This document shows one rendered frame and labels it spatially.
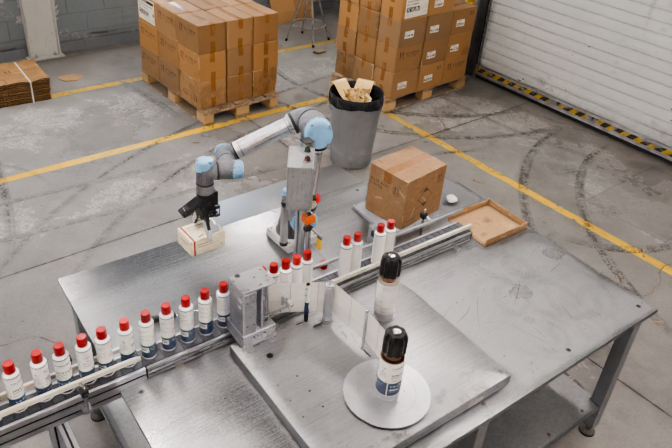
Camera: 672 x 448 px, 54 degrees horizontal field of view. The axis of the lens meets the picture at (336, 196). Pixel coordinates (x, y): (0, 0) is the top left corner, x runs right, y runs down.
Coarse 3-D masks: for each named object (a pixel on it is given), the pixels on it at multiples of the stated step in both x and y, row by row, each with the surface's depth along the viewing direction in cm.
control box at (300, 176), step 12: (288, 156) 248; (300, 156) 248; (312, 156) 249; (288, 168) 241; (300, 168) 241; (312, 168) 242; (288, 180) 244; (300, 180) 244; (312, 180) 245; (288, 192) 247; (300, 192) 247; (312, 192) 248; (288, 204) 250; (300, 204) 250
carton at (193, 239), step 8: (192, 224) 283; (200, 224) 284; (216, 224) 285; (184, 232) 278; (192, 232) 279; (200, 232) 279; (216, 232) 280; (224, 232) 282; (184, 240) 277; (192, 240) 274; (200, 240) 275; (208, 240) 278; (216, 240) 281; (224, 240) 284; (184, 248) 280; (192, 248) 274; (200, 248) 277; (208, 248) 280; (192, 256) 276
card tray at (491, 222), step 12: (480, 204) 347; (492, 204) 349; (456, 216) 339; (468, 216) 340; (480, 216) 341; (492, 216) 342; (504, 216) 343; (516, 216) 337; (480, 228) 332; (492, 228) 332; (504, 228) 333; (516, 228) 329; (480, 240) 323; (492, 240) 320
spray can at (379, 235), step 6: (378, 228) 283; (384, 228) 284; (378, 234) 284; (384, 234) 285; (378, 240) 285; (384, 240) 286; (378, 246) 287; (372, 252) 290; (378, 252) 288; (372, 258) 291; (378, 258) 290
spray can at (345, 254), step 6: (348, 240) 273; (342, 246) 275; (348, 246) 275; (342, 252) 276; (348, 252) 275; (342, 258) 277; (348, 258) 277; (342, 264) 279; (348, 264) 279; (342, 270) 280; (348, 270) 281
